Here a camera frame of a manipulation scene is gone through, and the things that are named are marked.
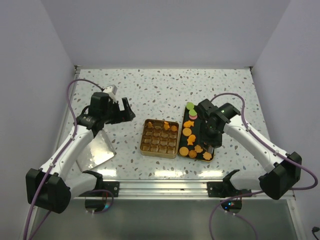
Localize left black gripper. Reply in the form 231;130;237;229
101;97;135;125

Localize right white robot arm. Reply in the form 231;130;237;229
196;99;302;200

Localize gold cookie tin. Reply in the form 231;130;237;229
139;119;180;159

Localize pink macaron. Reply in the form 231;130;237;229
189;115;198;120

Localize swirl butter cookie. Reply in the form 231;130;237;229
188;150;197;159

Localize bottom large round cookie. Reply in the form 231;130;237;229
178;146;189;157

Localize fish cookie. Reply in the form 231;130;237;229
183;120;195;128
187;134;196;146
163;121;170;130

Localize green cookie tray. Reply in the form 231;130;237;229
177;102;214;162

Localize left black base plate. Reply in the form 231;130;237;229
103;181;120;198

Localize silver tin lid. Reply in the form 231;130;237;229
76;130;117;172

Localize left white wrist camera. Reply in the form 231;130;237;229
102;84;118;102

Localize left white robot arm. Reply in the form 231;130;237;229
25;92;136;214

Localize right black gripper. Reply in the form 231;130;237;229
199;120;223;150

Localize green macaron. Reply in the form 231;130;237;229
186;102;195;111
188;109;197;117

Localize lower green macaron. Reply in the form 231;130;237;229
188;109;197;117

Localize silver metal tongs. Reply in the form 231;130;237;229
203;143;214;155

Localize upper green macaron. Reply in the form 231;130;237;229
186;102;195;111

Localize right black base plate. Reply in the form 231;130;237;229
206;181;252;198

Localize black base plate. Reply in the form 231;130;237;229
103;181;120;198
206;181;252;198

